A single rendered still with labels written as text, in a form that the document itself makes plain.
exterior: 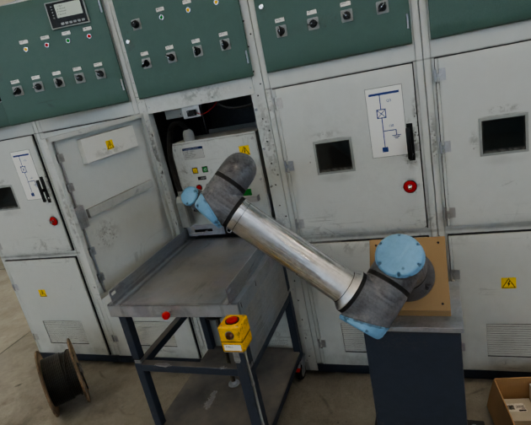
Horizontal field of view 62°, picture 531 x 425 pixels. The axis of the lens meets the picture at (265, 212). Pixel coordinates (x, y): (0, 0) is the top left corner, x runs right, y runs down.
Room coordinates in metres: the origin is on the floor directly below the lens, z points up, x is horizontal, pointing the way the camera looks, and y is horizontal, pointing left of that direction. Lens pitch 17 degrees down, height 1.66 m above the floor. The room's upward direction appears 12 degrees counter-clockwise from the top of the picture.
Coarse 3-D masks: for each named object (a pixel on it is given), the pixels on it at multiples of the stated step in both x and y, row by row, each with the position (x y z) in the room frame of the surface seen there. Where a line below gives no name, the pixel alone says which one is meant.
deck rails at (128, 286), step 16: (176, 240) 2.29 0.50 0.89; (160, 256) 2.13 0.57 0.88; (256, 256) 1.86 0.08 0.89; (144, 272) 1.99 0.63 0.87; (240, 272) 1.68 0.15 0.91; (112, 288) 1.77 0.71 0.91; (128, 288) 1.86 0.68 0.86; (240, 288) 1.65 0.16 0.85; (112, 304) 1.75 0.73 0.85; (224, 304) 1.55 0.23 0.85
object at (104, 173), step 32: (96, 128) 2.10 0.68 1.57; (128, 128) 2.28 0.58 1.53; (64, 160) 1.90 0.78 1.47; (96, 160) 2.08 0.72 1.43; (128, 160) 2.26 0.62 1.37; (64, 192) 1.85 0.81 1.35; (96, 192) 2.03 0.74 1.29; (128, 192) 2.18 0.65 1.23; (96, 224) 1.98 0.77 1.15; (128, 224) 2.15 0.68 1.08; (160, 224) 2.35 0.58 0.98; (96, 256) 1.93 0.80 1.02; (128, 256) 2.09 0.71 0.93; (96, 288) 1.85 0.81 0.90
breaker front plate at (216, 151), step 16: (192, 144) 2.36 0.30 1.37; (208, 144) 2.32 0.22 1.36; (224, 144) 2.29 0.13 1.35; (240, 144) 2.26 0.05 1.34; (256, 144) 2.23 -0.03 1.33; (176, 160) 2.40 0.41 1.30; (192, 160) 2.37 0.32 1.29; (208, 160) 2.33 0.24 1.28; (256, 160) 2.23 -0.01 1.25; (192, 176) 2.38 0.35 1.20; (208, 176) 2.34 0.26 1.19; (256, 176) 2.24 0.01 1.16; (256, 192) 2.25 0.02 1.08; (192, 208) 2.39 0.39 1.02
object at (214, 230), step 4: (204, 224) 2.38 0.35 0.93; (208, 224) 2.36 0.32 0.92; (212, 224) 2.35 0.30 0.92; (188, 228) 2.40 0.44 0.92; (196, 228) 2.38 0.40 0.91; (200, 228) 2.38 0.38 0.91; (204, 228) 2.37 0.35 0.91; (208, 228) 2.36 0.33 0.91; (212, 228) 2.35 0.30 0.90; (216, 228) 2.34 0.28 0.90; (220, 228) 2.33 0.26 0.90; (188, 232) 2.41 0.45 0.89; (196, 232) 2.39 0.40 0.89; (208, 232) 2.36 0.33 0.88; (212, 232) 2.35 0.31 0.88; (216, 232) 2.34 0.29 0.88; (220, 232) 2.33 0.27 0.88; (224, 232) 2.32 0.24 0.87
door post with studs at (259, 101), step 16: (240, 0) 2.16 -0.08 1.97; (256, 64) 2.15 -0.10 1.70; (256, 80) 2.16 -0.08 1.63; (256, 96) 2.16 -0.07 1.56; (256, 112) 2.17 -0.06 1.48; (272, 144) 2.15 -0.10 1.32; (272, 160) 2.16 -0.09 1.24; (272, 176) 2.16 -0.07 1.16; (272, 192) 2.17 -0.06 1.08; (288, 224) 2.15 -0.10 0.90; (304, 304) 2.15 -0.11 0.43; (304, 320) 2.16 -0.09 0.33
